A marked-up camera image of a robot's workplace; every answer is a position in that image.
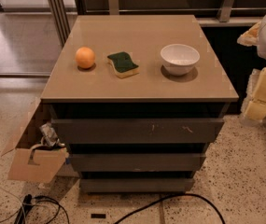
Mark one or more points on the crumpled silver wrapper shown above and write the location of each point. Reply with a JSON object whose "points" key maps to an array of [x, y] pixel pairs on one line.
{"points": [[49, 136]]}

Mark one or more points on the white bowl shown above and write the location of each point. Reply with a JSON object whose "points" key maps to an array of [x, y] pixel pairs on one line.
{"points": [[179, 59]]}

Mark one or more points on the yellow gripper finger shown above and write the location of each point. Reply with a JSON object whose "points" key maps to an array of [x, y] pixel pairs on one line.
{"points": [[250, 37], [254, 105]]}

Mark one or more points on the orange fruit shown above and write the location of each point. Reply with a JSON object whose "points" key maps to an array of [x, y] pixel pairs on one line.
{"points": [[85, 57]]}

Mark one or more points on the cardboard box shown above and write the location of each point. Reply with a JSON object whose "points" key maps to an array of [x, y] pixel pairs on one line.
{"points": [[32, 161]]}

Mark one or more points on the green and yellow sponge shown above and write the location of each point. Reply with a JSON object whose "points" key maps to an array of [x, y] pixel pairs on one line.
{"points": [[123, 64]]}

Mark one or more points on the grey bottom drawer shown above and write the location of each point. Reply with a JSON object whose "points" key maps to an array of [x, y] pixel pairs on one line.
{"points": [[136, 185]]}

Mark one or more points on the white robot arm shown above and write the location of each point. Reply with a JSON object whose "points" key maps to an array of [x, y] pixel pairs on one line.
{"points": [[261, 51]]}

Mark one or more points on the grey top drawer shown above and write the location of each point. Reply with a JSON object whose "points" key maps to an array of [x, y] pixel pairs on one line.
{"points": [[137, 131]]}

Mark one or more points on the grey middle drawer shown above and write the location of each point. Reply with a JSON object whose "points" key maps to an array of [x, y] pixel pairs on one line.
{"points": [[158, 162]]}

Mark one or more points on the black floor outlet plate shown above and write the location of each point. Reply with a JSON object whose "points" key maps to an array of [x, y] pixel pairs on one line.
{"points": [[98, 216]]}

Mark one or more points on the grey drawer cabinet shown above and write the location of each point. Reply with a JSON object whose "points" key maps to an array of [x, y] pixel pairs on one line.
{"points": [[97, 93]]}

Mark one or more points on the grey drawer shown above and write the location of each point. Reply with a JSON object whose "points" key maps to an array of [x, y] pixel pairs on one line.
{"points": [[136, 185], [158, 162], [137, 131]]}

